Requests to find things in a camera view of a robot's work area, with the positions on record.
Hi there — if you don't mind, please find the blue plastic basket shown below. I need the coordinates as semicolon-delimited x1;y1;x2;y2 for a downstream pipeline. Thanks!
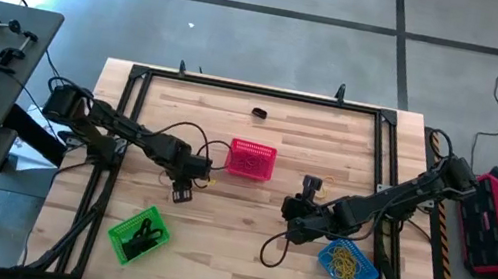
313;235;385;279

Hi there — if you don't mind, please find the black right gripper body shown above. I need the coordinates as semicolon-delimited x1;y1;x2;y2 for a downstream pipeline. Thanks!
276;190;339;251

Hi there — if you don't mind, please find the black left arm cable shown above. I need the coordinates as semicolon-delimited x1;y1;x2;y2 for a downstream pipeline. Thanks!
143;114;238;177

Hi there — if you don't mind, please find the black wide rubber band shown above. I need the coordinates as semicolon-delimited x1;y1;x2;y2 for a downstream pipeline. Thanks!
132;229;158;252
133;215;156;242
123;235;150;256
143;226;166;247

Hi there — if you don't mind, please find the red plastic basket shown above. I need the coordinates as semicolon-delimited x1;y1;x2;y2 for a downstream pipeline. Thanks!
224;137;279;184

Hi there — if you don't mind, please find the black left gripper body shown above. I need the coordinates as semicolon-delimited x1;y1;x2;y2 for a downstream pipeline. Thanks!
164;139;217;189

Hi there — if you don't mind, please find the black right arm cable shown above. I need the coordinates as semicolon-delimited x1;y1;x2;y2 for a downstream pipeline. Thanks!
256;102;458;279

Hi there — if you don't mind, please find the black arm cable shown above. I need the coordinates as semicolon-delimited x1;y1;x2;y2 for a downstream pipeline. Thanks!
143;114;238;177
256;102;458;279

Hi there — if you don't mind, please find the black desk support beam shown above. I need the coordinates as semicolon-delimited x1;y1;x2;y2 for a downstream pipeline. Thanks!
0;101;75;169

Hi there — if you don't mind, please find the green plastic basket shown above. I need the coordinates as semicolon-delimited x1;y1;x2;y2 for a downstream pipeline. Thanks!
102;198;176;273

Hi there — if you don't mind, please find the black yellow hazard strip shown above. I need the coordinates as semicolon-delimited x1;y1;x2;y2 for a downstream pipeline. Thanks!
399;125;494;279

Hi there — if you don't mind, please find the white paper sheet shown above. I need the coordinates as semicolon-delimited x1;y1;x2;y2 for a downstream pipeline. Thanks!
3;122;72;180

